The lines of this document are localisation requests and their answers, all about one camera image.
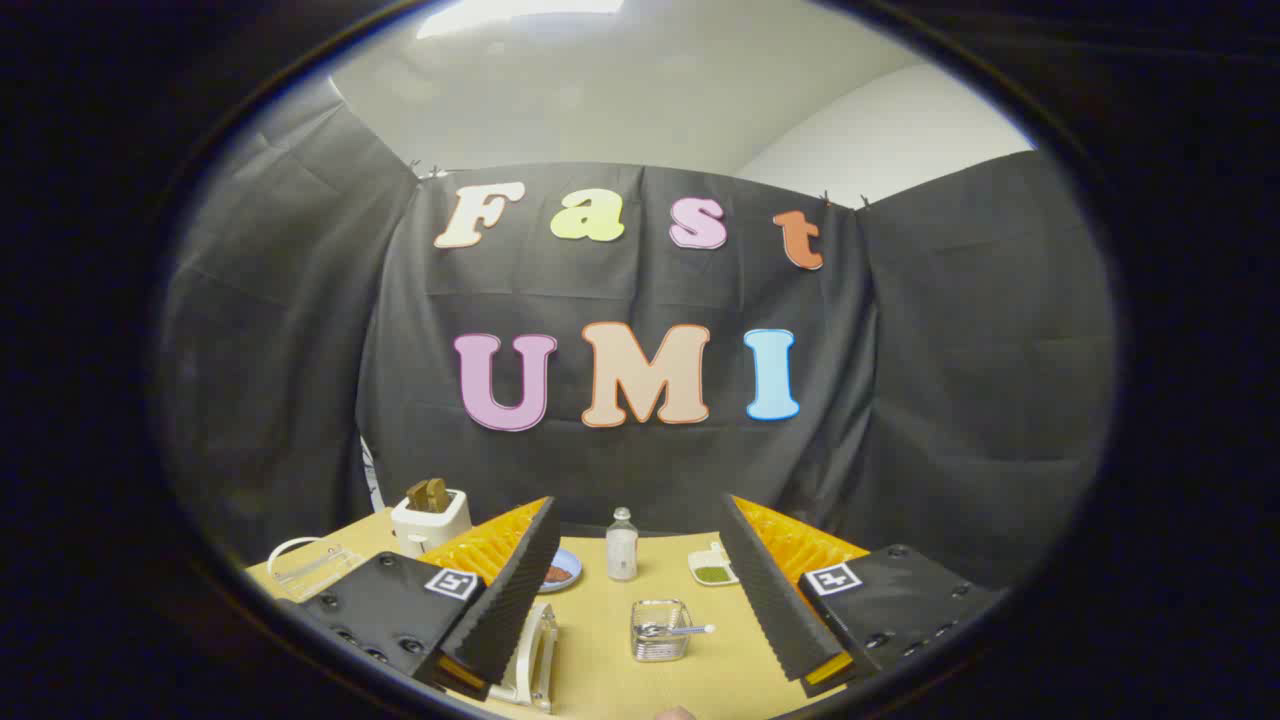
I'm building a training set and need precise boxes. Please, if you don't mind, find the white dish rack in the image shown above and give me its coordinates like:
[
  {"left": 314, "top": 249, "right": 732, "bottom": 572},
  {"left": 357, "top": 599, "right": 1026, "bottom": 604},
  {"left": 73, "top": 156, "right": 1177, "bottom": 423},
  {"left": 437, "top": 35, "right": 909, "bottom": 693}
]
[{"left": 487, "top": 600, "right": 560, "bottom": 714}]

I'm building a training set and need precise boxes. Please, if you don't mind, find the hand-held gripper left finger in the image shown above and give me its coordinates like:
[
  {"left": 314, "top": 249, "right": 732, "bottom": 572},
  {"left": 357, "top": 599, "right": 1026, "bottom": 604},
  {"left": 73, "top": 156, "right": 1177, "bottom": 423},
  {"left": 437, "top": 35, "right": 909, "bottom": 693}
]
[{"left": 283, "top": 496, "right": 562, "bottom": 702}]

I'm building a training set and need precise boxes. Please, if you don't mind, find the ceiling light panel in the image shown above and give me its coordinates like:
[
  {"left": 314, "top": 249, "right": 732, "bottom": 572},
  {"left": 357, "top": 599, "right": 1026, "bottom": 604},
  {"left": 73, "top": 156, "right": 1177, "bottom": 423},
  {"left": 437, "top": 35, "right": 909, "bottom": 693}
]
[{"left": 415, "top": 0, "right": 627, "bottom": 41}]

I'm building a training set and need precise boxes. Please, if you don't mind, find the white toaster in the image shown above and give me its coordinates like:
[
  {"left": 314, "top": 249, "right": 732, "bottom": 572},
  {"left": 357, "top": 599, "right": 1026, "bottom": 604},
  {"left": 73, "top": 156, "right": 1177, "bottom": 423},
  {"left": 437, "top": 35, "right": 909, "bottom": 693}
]
[{"left": 390, "top": 488, "right": 473, "bottom": 558}]

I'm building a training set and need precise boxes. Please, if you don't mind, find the black backdrop cloth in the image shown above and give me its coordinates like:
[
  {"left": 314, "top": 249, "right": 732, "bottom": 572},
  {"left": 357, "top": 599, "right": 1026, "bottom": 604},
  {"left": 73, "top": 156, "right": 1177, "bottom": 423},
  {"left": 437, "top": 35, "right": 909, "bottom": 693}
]
[{"left": 158, "top": 78, "right": 1119, "bottom": 593}]

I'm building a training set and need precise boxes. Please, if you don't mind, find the clear plastic bottle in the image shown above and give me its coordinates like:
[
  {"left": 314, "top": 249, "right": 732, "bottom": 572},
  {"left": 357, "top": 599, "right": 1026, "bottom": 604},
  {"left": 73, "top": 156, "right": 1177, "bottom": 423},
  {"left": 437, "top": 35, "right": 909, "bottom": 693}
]
[{"left": 606, "top": 507, "right": 639, "bottom": 583}]

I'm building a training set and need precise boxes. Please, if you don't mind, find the clear plastic container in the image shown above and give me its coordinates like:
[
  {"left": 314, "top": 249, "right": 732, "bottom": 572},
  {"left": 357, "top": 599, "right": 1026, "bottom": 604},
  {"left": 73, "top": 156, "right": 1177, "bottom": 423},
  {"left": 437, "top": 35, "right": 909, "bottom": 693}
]
[{"left": 267, "top": 536, "right": 367, "bottom": 602}]

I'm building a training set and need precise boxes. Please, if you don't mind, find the white dish with green food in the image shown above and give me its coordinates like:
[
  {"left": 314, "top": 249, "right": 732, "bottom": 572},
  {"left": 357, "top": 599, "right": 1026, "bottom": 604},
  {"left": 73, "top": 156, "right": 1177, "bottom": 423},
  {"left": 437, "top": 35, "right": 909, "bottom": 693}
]
[{"left": 688, "top": 542, "right": 741, "bottom": 588}]

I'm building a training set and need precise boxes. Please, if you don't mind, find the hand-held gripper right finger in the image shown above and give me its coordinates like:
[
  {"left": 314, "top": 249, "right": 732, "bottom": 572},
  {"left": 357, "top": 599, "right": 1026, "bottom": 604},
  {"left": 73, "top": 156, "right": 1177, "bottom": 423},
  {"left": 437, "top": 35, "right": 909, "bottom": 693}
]
[{"left": 719, "top": 494, "right": 1007, "bottom": 699}]

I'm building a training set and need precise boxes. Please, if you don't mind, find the small blue dish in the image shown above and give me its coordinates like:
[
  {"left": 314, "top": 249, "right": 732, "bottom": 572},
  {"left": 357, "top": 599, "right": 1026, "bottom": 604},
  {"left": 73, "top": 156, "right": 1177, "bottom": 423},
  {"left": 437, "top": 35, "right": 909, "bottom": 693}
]
[{"left": 541, "top": 547, "right": 583, "bottom": 594}]

